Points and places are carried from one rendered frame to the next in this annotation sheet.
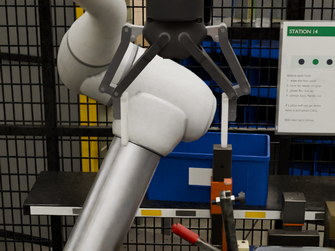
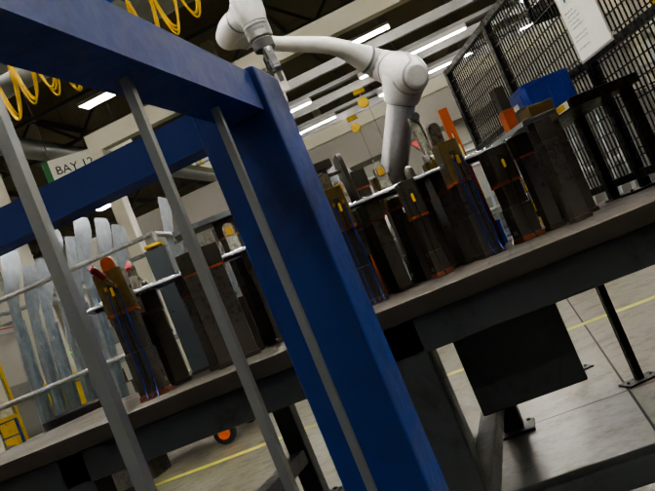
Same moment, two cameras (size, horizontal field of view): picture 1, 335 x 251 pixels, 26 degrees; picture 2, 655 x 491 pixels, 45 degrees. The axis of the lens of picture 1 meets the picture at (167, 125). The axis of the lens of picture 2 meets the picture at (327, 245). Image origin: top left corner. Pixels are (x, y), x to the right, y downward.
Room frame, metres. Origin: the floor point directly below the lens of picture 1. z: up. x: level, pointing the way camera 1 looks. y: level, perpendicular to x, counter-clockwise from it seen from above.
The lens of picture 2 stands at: (0.42, -2.64, 0.77)
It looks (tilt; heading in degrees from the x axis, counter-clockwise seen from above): 3 degrees up; 80
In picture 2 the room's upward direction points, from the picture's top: 23 degrees counter-clockwise
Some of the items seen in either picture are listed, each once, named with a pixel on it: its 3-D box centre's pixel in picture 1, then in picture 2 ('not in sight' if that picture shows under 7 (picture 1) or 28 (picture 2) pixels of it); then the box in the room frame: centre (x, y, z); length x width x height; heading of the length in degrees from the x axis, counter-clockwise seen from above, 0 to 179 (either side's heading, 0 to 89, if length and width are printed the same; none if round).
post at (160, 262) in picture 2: not in sight; (179, 310); (0.34, 0.10, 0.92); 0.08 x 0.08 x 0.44; 87
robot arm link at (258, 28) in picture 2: not in sight; (258, 32); (0.94, -0.01, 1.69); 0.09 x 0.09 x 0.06
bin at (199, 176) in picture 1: (208, 166); (539, 105); (1.72, -0.11, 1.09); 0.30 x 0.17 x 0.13; 83
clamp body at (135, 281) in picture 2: not in sight; (150, 333); (0.23, -0.05, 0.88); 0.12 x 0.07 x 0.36; 87
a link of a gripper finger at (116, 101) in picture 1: (110, 100); not in sight; (0.94, 0.08, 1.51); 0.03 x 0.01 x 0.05; 88
